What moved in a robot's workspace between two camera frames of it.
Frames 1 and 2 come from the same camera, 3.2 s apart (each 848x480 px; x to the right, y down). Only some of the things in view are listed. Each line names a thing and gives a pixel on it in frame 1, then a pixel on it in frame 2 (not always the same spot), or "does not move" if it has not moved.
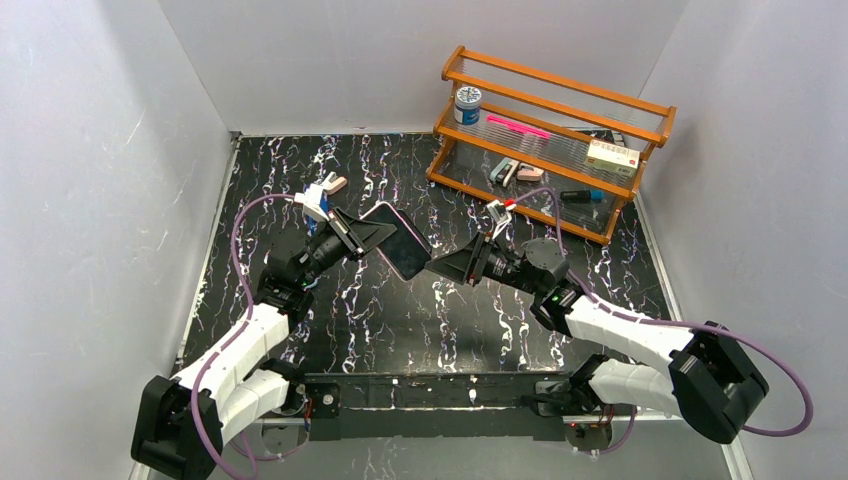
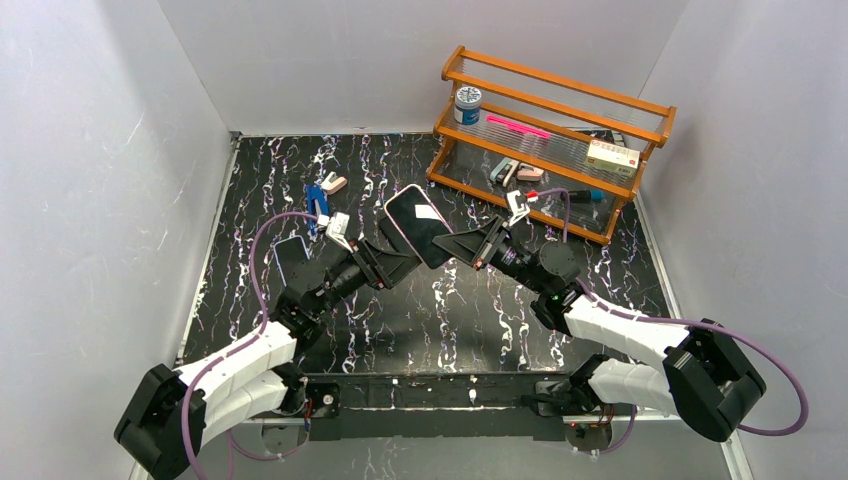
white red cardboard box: (612, 158) does not move
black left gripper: (348, 233) → (370, 263)
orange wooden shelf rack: (567, 153) does not move
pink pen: (518, 126) does not move
